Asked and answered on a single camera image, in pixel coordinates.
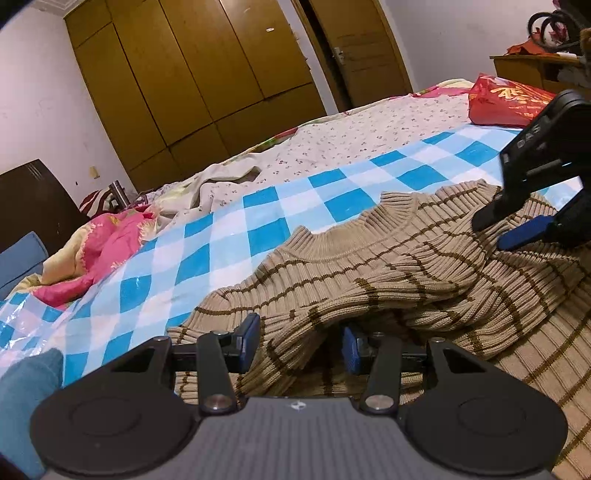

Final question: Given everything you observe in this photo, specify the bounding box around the wooden door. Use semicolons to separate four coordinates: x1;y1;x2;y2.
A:
295;0;414;112

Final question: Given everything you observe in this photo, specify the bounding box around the orange-red cloth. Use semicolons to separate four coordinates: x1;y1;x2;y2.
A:
506;40;560;56

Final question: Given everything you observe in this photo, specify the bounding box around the blue checkered plastic sheet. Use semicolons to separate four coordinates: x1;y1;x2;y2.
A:
0;122;583;389

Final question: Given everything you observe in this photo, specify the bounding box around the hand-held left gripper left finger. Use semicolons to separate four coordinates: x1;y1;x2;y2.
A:
108;314;262;416

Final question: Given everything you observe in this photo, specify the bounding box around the pink floral blanket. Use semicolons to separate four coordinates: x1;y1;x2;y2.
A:
14;205;186;308

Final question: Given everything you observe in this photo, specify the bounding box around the beige striped knit sweater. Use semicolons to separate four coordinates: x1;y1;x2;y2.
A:
167;180;591;480

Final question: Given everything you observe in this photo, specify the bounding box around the red white striped cloth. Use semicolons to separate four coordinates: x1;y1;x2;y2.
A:
79;189;122;216

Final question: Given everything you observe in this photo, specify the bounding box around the blue pillow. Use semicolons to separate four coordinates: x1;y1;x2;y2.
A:
0;232;49;301

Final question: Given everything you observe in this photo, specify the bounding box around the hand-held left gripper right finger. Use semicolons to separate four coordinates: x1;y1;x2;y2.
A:
342;323;495;415

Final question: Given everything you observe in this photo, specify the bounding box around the floral white bedsheet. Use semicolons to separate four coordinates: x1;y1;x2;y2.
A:
152;80;478;228

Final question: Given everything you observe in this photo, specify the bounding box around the red plastic bag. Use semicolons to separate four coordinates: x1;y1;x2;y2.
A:
468;73;557;128

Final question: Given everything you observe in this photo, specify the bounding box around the dark wooden headboard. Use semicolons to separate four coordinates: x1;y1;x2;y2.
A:
0;159;86;256

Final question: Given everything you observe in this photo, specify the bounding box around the wooden desk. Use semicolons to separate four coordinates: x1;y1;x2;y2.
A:
489;53;591;100

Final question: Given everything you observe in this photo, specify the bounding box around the wooden wardrobe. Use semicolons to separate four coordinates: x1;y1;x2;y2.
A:
65;0;329;193

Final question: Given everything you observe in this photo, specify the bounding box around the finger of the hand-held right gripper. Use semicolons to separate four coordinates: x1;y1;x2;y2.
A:
498;187;591;253
471;184;515;233

